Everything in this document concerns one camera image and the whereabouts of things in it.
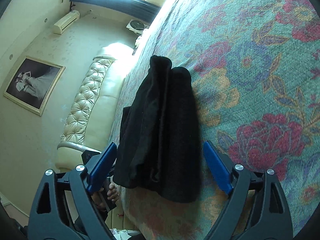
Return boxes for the white wall air conditioner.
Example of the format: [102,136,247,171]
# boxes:
[53,10,80,35]

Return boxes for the cream tufted leather headboard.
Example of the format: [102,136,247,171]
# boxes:
[55,43,133,172]

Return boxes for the floral bedspread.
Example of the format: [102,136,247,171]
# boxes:
[110,0,319,235]

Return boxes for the person's left hand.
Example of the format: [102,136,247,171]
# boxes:
[92,182,119,211]

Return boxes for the white desk fan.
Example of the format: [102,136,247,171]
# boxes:
[126,20,149,35]

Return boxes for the dark blue curtain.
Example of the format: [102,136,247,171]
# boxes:
[69,0,161,23]

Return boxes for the framed black white photograph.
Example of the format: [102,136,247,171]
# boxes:
[3,56,65,116]

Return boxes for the black pants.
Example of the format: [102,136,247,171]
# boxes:
[113,55,201,203]

